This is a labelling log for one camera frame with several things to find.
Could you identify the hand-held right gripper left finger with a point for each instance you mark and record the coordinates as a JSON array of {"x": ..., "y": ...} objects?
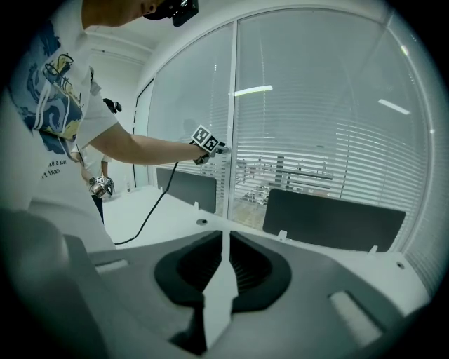
[{"x": 151, "y": 280}]

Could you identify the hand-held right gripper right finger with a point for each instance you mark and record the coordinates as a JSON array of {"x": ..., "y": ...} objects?
[{"x": 298, "y": 298}]

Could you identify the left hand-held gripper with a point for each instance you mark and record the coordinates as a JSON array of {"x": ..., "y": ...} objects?
[{"x": 205, "y": 138}]

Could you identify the person's left forearm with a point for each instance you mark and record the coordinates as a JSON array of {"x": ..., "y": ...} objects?
[{"x": 151, "y": 149}]

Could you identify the black desk divider panel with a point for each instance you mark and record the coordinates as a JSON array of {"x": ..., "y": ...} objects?
[
  {"x": 333, "y": 221},
  {"x": 186, "y": 189}
]

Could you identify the person's white printed t-shirt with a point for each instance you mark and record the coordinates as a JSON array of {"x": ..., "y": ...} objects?
[{"x": 52, "y": 122}]

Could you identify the person's head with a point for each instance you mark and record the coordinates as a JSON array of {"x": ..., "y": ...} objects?
[{"x": 115, "y": 10}]

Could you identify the white window frame post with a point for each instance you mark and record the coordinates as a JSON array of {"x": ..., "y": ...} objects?
[{"x": 231, "y": 105}]

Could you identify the black head-worn camera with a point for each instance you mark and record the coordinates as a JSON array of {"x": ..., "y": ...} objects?
[{"x": 182, "y": 14}]

